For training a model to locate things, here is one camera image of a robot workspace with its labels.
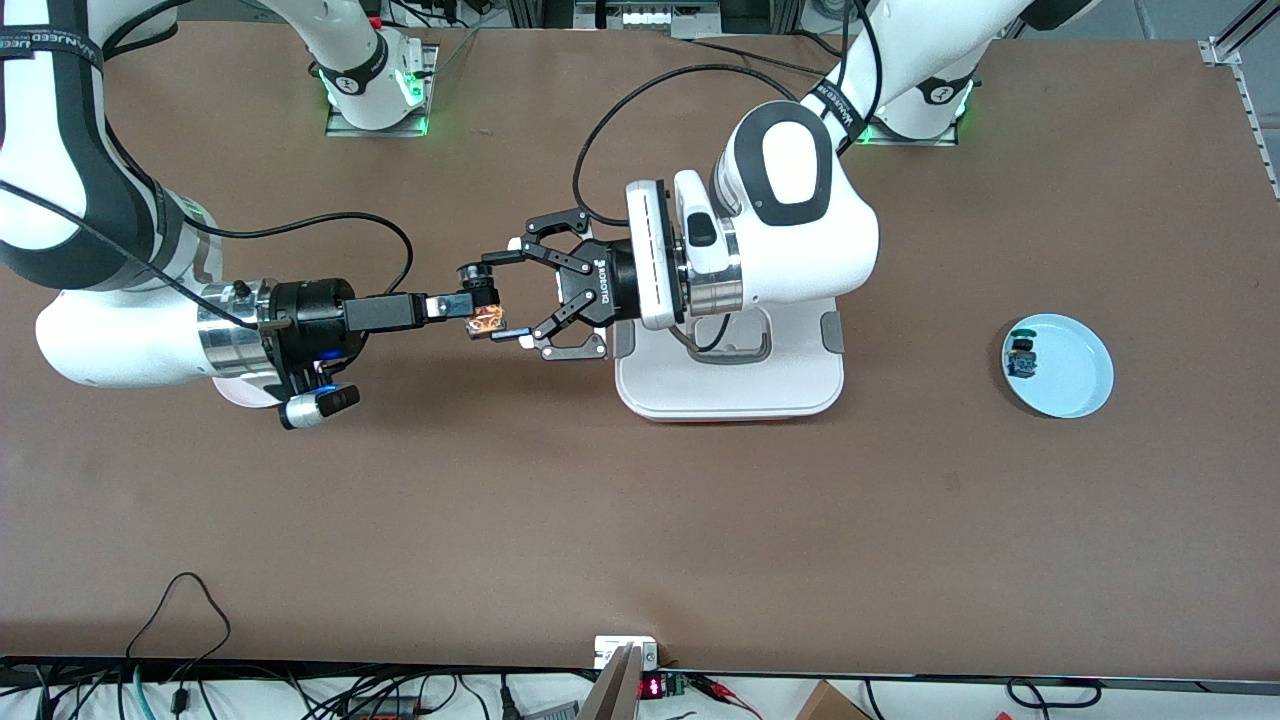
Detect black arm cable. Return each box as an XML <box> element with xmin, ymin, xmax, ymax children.
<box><xmin>571</xmin><ymin>0</ymin><xmax>887</xmax><ymax>230</ymax></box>
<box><xmin>0</xmin><ymin>0</ymin><xmax>417</xmax><ymax>332</ymax></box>

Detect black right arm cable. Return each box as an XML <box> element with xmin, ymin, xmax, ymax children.
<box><xmin>0</xmin><ymin>0</ymin><xmax>417</xmax><ymax>332</ymax></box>

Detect white lunch box grey clips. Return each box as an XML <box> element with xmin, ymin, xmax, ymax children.
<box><xmin>612</xmin><ymin>293</ymin><xmax>847</xmax><ymax>425</ymax></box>

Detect small white metal bracket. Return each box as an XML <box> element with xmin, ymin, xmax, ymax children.
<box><xmin>594</xmin><ymin>636</ymin><xmax>659</xmax><ymax>671</ymax></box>

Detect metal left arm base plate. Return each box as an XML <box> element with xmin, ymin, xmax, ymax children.
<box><xmin>848</xmin><ymin>98</ymin><xmax>963</xmax><ymax>149</ymax></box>

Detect red wire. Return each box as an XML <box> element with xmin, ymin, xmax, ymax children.
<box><xmin>690</xmin><ymin>674</ymin><xmax>767</xmax><ymax>719</ymax></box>

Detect aluminium frame rail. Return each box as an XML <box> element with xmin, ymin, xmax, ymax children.
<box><xmin>1198</xmin><ymin>0</ymin><xmax>1280</xmax><ymax>191</ymax></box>

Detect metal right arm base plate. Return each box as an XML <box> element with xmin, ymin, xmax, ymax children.
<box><xmin>323</xmin><ymin>43</ymin><xmax>441</xmax><ymax>139</ymax></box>

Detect light blue round plate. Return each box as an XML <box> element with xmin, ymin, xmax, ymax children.
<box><xmin>1001</xmin><ymin>313</ymin><xmax>1115</xmax><ymax>420</ymax></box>

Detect brown cardboard box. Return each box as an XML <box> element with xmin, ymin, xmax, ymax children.
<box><xmin>795</xmin><ymin>680</ymin><xmax>874</xmax><ymax>720</ymax></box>

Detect thin black cable loop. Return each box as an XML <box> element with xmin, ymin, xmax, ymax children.
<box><xmin>125</xmin><ymin>571</ymin><xmax>234</xmax><ymax>693</ymax></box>

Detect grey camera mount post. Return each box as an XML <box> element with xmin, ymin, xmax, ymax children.
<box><xmin>578</xmin><ymin>643</ymin><xmax>646</xmax><ymax>720</ymax></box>

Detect pink round plate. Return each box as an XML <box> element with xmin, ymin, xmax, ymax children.
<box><xmin>213</xmin><ymin>373</ymin><xmax>288</xmax><ymax>410</ymax></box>

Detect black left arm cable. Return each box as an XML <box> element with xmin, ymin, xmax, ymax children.
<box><xmin>571</xmin><ymin>0</ymin><xmax>887</xmax><ymax>230</ymax></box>

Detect grey power strip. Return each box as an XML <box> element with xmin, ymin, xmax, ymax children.
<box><xmin>575</xmin><ymin>0</ymin><xmax>723</xmax><ymax>34</ymax></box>

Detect orange push-button switch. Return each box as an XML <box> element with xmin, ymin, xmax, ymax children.
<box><xmin>456</xmin><ymin>261</ymin><xmax>509</xmax><ymax>339</ymax></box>

